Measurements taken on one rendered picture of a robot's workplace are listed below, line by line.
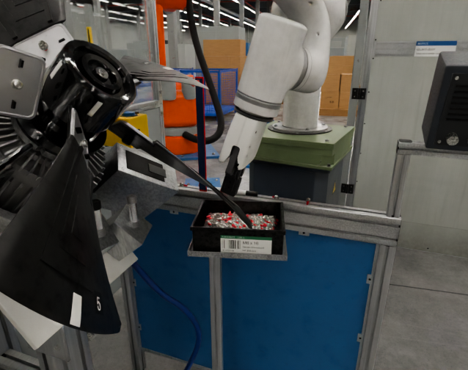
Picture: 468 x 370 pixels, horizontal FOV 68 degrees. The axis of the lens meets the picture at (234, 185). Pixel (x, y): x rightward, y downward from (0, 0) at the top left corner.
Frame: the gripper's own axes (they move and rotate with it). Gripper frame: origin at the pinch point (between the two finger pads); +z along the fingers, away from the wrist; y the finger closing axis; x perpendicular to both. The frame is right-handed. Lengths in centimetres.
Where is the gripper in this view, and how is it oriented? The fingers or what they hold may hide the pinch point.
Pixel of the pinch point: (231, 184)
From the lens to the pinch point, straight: 70.2
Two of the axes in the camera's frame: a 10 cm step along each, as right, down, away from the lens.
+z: -2.8, 8.6, 4.2
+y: -3.4, 3.2, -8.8
